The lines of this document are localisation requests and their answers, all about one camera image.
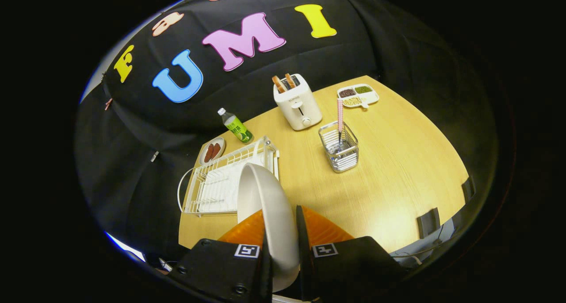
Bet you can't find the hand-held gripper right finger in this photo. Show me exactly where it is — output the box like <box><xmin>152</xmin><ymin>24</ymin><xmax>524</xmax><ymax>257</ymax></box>
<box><xmin>294</xmin><ymin>205</ymin><xmax>410</xmax><ymax>302</ymax></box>

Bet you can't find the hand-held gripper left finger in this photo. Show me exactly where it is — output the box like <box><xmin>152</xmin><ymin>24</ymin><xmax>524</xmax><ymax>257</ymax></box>
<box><xmin>169</xmin><ymin>208</ymin><xmax>273</xmax><ymax>303</ymax></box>

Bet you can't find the white round plate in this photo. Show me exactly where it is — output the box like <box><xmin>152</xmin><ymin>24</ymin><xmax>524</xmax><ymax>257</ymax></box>
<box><xmin>237</xmin><ymin>163</ymin><xmax>301</xmax><ymax>293</ymax></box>

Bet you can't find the white wire dish rack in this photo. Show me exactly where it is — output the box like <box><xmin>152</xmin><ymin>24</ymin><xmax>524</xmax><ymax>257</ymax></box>
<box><xmin>177</xmin><ymin>136</ymin><xmax>280</xmax><ymax>217</ymax></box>

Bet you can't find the metal wire basket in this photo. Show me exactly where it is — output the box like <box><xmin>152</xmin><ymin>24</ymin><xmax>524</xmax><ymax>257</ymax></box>
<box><xmin>318</xmin><ymin>121</ymin><xmax>359</xmax><ymax>173</ymax></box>

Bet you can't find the red checked handle spoon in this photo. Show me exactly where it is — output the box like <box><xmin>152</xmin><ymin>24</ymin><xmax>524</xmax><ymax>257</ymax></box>
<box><xmin>337</xmin><ymin>98</ymin><xmax>345</xmax><ymax>152</ymax></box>

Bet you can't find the small beige saucer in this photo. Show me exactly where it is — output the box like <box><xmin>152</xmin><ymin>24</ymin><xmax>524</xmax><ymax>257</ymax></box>
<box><xmin>199</xmin><ymin>137</ymin><xmax>226</xmax><ymax>165</ymax></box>

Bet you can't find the black table clamp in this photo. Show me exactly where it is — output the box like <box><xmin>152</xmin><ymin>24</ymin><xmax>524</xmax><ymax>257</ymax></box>
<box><xmin>461</xmin><ymin>176</ymin><xmax>476</xmax><ymax>203</ymax></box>
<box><xmin>417</xmin><ymin>207</ymin><xmax>442</xmax><ymax>240</ymax></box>

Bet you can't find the white toaster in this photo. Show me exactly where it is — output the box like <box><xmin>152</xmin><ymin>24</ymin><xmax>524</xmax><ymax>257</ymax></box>
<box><xmin>273</xmin><ymin>73</ymin><xmax>323</xmax><ymax>131</ymax></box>

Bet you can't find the green label water bottle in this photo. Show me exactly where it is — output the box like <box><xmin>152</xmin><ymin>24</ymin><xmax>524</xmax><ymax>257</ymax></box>
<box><xmin>217</xmin><ymin>107</ymin><xmax>254</xmax><ymax>144</ymax></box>

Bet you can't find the white divided tray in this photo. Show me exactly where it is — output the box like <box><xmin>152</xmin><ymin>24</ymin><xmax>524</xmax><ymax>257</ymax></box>
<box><xmin>337</xmin><ymin>84</ymin><xmax>380</xmax><ymax>110</ymax></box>

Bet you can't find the black backdrop cloth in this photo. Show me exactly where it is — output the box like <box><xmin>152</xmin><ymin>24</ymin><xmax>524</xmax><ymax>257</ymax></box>
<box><xmin>74</xmin><ymin>0</ymin><xmax>500</xmax><ymax>268</ymax></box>

